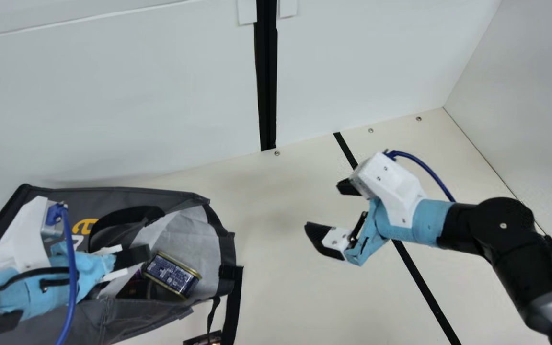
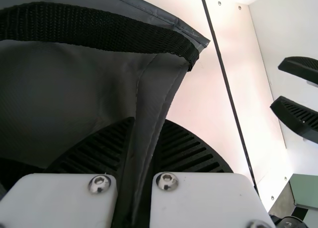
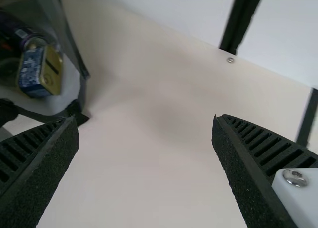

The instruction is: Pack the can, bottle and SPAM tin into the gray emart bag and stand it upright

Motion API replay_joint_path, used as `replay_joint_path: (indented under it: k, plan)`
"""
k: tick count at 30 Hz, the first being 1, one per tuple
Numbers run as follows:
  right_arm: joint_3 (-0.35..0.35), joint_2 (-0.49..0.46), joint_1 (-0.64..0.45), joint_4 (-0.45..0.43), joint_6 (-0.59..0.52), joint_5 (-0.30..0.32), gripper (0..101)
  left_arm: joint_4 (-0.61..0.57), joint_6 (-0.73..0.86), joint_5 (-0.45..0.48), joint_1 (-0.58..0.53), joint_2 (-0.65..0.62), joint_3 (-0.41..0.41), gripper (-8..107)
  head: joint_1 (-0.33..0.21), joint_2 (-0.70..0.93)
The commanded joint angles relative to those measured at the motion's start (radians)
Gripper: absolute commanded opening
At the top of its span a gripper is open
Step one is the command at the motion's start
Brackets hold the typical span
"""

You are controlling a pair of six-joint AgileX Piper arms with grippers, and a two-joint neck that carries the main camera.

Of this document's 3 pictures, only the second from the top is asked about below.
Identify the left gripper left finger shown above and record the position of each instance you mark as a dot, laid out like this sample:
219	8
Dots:
49	200

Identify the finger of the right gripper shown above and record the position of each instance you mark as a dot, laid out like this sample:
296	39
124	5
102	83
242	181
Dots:
295	116
300	67

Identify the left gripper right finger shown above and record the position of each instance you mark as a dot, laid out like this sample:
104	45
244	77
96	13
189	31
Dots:
198	200

